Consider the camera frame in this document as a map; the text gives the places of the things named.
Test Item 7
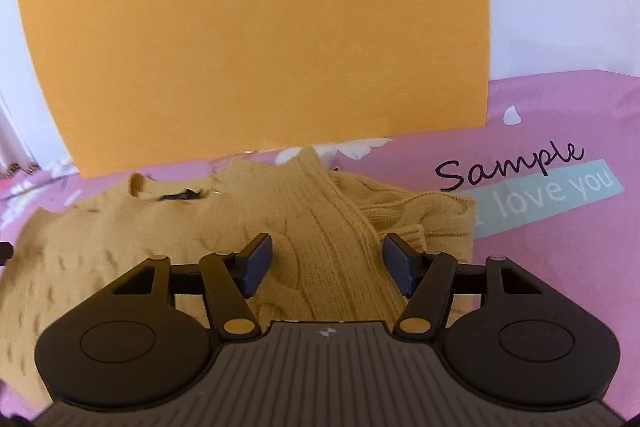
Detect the tan cable-knit cardigan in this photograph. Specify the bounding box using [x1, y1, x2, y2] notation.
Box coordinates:
[1, 148, 476, 407]

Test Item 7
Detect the beige patterned curtain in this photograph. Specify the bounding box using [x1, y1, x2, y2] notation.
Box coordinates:
[0, 98, 40, 180]

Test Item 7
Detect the orange headboard panel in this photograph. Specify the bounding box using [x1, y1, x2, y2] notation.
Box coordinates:
[18, 0, 489, 176]

